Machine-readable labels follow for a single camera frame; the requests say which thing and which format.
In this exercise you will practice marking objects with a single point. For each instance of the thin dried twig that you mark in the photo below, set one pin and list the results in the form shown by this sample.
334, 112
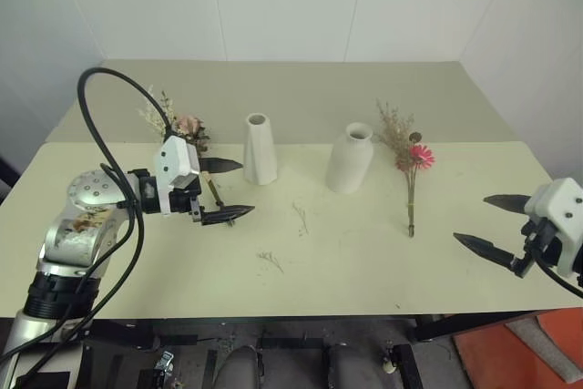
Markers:
301, 218

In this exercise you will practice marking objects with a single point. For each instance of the grey foam pad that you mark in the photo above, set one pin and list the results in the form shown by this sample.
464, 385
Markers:
549, 341

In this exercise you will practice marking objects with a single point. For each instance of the white bottle-shaped vase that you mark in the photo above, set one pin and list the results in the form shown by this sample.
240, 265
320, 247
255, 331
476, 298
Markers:
348, 163

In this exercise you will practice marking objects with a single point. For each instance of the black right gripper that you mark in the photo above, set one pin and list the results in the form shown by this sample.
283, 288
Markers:
544, 245

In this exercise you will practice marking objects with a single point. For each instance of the black table frame brace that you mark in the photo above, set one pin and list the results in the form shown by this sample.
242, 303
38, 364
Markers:
469, 323

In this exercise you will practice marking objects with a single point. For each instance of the orange floor mat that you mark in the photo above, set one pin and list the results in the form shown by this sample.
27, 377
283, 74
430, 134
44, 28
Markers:
492, 352

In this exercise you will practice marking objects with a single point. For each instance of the white caster wheel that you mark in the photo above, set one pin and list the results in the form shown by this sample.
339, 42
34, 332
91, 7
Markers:
388, 364

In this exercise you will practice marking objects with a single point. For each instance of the pink rose dried flower bouquet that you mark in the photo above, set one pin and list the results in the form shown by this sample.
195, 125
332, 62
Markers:
187, 124

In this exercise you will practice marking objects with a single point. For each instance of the branched dried twig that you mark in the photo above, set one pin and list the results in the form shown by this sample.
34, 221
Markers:
272, 260

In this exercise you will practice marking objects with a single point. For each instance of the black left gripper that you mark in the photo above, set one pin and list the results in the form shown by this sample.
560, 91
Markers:
182, 201

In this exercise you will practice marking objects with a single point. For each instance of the pink gerbera dried bouquet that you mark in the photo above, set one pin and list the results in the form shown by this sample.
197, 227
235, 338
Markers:
421, 155

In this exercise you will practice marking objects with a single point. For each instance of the metal caster wheel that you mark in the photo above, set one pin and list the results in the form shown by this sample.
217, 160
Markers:
165, 361

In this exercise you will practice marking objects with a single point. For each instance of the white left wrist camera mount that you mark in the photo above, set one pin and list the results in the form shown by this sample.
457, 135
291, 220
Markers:
175, 159

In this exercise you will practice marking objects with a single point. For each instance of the black floor frame bar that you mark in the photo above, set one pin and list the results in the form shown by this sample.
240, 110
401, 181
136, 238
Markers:
291, 343

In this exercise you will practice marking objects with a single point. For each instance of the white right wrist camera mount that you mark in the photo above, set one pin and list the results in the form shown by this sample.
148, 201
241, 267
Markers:
558, 207

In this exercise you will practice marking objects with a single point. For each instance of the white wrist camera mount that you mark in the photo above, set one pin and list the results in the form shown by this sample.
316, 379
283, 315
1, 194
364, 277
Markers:
558, 207
175, 159

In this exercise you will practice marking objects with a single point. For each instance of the tall faceted white vase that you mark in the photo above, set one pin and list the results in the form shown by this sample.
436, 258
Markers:
259, 152

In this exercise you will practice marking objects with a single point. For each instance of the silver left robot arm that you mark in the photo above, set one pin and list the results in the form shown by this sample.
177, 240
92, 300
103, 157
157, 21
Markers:
86, 189

